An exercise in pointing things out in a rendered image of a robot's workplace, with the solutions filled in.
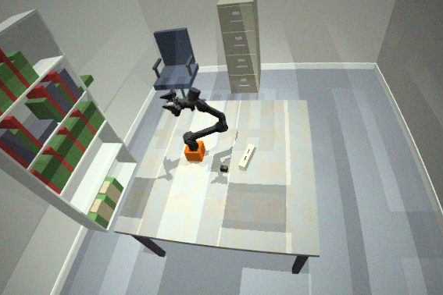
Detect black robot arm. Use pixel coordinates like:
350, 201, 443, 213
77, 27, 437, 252
183, 87, 228, 151

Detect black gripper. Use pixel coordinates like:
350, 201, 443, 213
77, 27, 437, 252
160, 89, 188, 116

